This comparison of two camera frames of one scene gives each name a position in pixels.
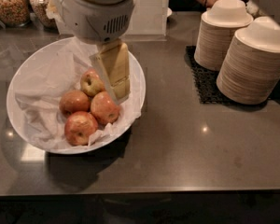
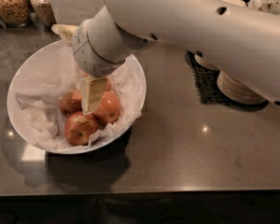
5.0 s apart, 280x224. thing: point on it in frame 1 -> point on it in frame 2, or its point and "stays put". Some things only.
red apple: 104,108 stays put
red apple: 78,127 stays put
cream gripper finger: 52,11 -> 64,31
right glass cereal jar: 38,0 stays put
